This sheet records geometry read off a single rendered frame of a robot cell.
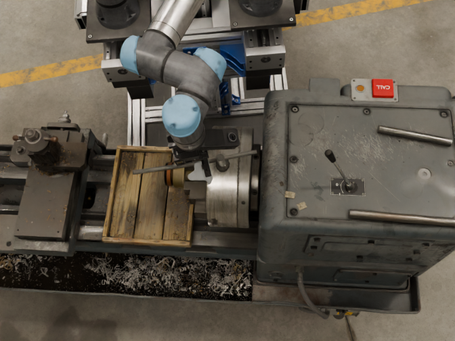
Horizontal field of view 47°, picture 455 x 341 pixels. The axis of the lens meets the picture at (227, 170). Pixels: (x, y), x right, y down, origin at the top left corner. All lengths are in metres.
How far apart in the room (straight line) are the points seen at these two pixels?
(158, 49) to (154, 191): 0.83
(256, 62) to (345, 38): 1.51
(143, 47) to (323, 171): 0.62
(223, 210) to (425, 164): 0.57
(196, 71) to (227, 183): 0.49
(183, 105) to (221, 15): 0.98
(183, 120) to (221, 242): 0.84
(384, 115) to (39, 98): 2.22
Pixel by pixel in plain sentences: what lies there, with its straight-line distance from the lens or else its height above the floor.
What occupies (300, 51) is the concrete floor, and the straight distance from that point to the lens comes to 3.22.
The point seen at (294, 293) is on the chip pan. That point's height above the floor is 0.54.
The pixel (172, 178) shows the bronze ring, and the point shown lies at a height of 1.11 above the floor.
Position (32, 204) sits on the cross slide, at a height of 0.97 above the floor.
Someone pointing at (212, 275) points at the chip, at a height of 0.57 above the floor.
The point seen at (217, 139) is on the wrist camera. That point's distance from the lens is 1.21.
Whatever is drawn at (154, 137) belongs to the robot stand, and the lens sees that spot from 2.72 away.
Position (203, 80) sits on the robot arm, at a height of 1.70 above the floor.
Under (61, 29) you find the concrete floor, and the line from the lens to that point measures 3.53.
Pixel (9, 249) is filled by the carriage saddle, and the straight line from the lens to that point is 1.92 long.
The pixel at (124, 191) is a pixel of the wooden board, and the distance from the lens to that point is 1.88.
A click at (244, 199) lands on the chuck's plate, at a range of 1.49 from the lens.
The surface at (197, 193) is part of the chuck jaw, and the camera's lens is 1.59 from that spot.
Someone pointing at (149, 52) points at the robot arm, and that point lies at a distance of 1.12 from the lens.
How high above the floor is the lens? 2.58
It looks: 66 degrees down
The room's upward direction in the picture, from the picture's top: 6 degrees counter-clockwise
